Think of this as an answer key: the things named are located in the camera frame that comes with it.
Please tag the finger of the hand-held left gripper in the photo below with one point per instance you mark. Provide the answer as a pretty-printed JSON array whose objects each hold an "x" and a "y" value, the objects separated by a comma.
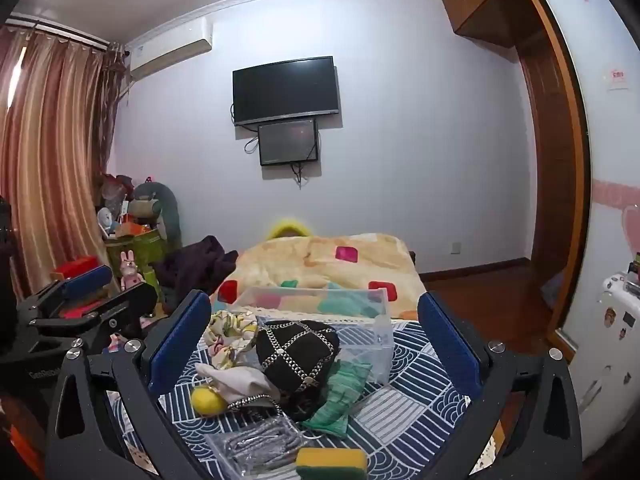
[
  {"x": 90, "y": 282},
  {"x": 127, "y": 302}
]

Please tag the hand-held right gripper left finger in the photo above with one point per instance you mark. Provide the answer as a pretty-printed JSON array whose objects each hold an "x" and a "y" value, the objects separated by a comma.
[{"x": 180, "y": 342}]

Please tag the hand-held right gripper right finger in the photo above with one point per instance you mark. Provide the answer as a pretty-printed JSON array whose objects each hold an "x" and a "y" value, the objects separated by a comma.
[{"x": 447, "y": 342}]

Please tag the floral cloth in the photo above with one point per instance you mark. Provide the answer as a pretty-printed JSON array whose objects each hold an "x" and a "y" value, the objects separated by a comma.
[{"x": 225, "y": 330}]

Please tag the yellow fuzzy ball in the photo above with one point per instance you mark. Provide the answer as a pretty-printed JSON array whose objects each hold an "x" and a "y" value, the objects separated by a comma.
[{"x": 206, "y": 400}]

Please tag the clear plastic box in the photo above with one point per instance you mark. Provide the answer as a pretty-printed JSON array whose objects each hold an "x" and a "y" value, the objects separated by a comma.
[{"x": 370, "y": 332}]

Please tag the black studded hat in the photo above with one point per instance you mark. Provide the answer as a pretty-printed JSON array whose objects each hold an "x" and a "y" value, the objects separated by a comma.
[{"x": 295, "y": 355}]

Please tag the silver foil packet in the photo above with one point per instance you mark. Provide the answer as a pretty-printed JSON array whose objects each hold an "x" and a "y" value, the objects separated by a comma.
[{"x": 255, "y": 445}]

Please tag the yellow green sponge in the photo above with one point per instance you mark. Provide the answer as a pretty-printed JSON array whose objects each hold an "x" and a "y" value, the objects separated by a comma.
[{"x": 330, "y": 462}]

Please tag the red box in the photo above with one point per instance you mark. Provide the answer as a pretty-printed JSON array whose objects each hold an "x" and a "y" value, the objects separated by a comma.
[{"x": 75, "y": 266}]

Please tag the red book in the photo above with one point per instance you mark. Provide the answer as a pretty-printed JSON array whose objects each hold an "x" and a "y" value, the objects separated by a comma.
[{"x": 82, "y": 309}]

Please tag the pink bunny toy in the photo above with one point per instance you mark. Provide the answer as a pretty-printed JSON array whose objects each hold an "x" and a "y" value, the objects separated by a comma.
[{"x": 131, "y": 272}]

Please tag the green cardboard box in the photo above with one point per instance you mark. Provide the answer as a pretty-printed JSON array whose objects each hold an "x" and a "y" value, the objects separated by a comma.
[{"x": 150, "y": 252}]

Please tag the orange box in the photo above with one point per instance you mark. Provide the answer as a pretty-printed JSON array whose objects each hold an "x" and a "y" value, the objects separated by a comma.
[{"x": 132, "y": 230}]

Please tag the dark purple clothing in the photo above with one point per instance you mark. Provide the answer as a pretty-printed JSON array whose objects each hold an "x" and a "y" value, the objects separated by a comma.
[{"x": 200, "y": 265}]

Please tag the blue white patterned cloth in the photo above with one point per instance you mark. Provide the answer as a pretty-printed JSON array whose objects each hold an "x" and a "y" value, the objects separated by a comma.
[{"x": 400, "y": 410}]

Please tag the red bag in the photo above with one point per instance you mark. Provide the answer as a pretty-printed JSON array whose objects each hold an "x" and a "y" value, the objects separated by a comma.
[{"x": 116, "y": 186}]

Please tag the grey green plush toy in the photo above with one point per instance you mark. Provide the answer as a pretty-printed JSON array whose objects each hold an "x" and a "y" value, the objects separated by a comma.
[{"x": 167, "y": 210}]

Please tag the striped brown curtain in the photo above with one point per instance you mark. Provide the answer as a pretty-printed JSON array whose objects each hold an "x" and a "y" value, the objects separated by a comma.
[{"x": 50, "y": 160}]

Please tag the orange blanket with coloured squares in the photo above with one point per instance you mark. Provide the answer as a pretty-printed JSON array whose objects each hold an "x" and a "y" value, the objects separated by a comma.
[{"x": 310, "y": 260}]

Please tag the yellow fuzzy hoop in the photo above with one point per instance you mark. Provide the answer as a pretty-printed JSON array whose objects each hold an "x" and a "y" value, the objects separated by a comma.
[{"x": 290, "y": 227}]

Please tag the white appliance with stickers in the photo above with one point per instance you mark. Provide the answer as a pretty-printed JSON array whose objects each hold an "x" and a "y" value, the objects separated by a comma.
[{"x": 615, "y": 340}]

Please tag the brown wooden door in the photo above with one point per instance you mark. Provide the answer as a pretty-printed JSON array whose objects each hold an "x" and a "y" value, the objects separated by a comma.
[{"x": 550, "y": 175}]

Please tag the white sliding wardrobe door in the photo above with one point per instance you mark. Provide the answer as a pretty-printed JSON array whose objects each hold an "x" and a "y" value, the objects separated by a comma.
[{"x": 605, "y": 170}]

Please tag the white air conditioner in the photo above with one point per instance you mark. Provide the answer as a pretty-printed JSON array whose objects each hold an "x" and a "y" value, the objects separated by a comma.
[{"x": 170, "y": 50}]

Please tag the red white paper notice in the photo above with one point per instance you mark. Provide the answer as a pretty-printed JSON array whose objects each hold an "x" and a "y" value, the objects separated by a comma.
[{"x": 616, "y": 79}]

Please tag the wooden overhead cabinet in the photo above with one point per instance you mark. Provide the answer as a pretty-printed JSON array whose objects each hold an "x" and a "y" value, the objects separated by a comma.
[{"x": 480, "y": 5}]

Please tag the white wall socket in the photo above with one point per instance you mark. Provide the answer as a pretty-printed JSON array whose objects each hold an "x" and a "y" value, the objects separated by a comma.
[{"x": 456, "y": 247}]

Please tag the small black wall monitor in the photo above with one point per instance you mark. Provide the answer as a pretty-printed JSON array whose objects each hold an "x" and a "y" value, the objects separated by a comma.
[{"x": 288, "y": 142}]

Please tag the white curtain rail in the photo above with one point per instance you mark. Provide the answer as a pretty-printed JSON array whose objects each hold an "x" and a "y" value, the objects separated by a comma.
[{"x": 55, "y": 32}]

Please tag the large black wall television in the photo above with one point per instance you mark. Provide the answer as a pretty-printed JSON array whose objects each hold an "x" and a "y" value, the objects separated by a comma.
[{"x": 285, "y": 90}]

